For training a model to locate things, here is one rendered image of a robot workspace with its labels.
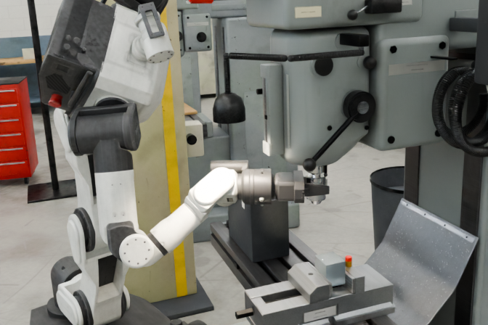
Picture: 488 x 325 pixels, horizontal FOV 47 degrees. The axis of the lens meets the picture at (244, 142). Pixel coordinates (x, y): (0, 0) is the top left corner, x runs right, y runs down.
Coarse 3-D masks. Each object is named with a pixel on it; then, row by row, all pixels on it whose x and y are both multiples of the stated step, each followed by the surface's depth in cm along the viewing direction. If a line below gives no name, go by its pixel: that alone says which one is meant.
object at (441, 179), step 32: (448, 64) 143; (448, 96) 144; (480, 128) 134; (416, 160) 160; (448, 160) 148; (480, 160) 136; (416, 192) 162; (448, 192) 149; (480, 192) 138; (480, 224) 139; (480, 256) 141; (480, 288) 143; (448, 320) 156; (480, 320) 145
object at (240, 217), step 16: (240, 208) 170; (256, 208) 162; (272, 208) 164; (240, 224) 172; (256, 224) 164; (272, 224) 165; (240, 240) 175; (256, 240) 165; (272, 240) 167; (288, 240) 169; (256, 256) 166; (272, 256) 168
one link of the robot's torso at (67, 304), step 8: (72, 280) 203; (80, 280) 202; (64, 288) 197; (72, 288) 201; (64, 296) 195; (72, 296) 192; (128, 296) 197; (64, 304) 196; (72, 304) 190; (128, 304) 198; (64, 312) 197; (72, 312) 190; (80, 312) 187; (72, 320) 191; (80, 320) 187
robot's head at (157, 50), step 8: (152, 16) 133; (136, 24) 134; (144, 24) 132; (152, 24) 132; (144, 32) 132; (152, 32) 131; (136, 40) 138; (144, 40) 132; (152, 40) 131; (160, 40) 131; (168, 40) 133; (136, 48) 137; (144, 48) 132; (152, 48) 130; (160, 48) 130; (168, 48) 131; (144, 56) 137; (152, 56) 131; (160, 56) 133; (168, 56) 134
